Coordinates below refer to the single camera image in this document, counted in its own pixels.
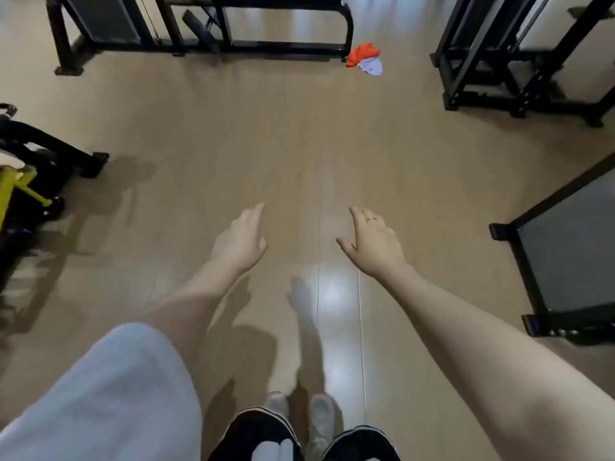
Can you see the black gym rack frame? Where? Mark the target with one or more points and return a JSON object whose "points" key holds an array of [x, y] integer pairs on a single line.
{"points": [[509, 57]]}

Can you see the person's left thumb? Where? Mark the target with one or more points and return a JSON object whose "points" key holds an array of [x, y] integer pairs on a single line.
{"points": [[262, 246]]}

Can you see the white shirt sleeve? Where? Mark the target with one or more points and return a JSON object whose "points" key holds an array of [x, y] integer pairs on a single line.
{"points": [[103, 403]]}

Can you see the black striped shorts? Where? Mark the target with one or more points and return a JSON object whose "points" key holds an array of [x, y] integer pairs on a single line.
{"points": [[298, 439]]}

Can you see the white cloth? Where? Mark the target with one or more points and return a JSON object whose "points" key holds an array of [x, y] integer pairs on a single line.
{"points": [[372, 66]]}

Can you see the person's left forearm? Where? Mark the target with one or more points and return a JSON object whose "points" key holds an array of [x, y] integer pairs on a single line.
{"points": [[192, 302]]}

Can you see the black framed grey platform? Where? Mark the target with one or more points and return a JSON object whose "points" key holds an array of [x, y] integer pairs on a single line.
{"points": [[567, 254]]}

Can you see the person's left hand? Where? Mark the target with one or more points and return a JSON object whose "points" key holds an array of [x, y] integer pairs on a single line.
{"points": [[238, 244]]}

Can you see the person's right thumb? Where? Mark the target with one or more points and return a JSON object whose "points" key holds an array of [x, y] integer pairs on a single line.
{"points": [[345, 245]]}

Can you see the white left shoe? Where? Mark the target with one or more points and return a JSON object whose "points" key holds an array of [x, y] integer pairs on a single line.
{"points": [[277, 405]]}

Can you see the person's right hand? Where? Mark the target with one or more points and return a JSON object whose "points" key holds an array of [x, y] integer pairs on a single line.
{"points": [[377, 249]]}

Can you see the white right shoe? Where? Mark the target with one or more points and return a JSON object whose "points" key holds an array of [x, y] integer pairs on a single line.
{"points": [[321, 420]]}

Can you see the white shoe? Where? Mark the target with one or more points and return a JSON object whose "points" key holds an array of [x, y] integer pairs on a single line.
{"points": [[321, 420], [277, 405]]}

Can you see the orange cloth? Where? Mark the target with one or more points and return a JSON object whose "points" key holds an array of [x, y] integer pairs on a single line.
{"points": [[363, 53]]}

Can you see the black and yellow exercise machine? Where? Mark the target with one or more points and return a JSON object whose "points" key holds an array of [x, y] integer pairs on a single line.
{"points": [[33, 182]]}

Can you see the person's right forearm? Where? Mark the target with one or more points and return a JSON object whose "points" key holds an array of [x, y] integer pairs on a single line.
{"points": [[485, 355]]}

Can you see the black weight machine frame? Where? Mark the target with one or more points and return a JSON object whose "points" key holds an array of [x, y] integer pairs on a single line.
{"points": [[192, 23]]}

